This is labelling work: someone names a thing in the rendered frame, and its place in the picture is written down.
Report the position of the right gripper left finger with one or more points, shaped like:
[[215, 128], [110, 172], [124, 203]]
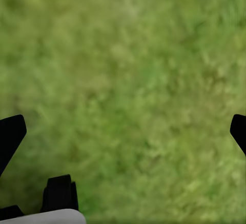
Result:
[[12, 132]]

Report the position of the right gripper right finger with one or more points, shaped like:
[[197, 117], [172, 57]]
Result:
[[238, 130]]

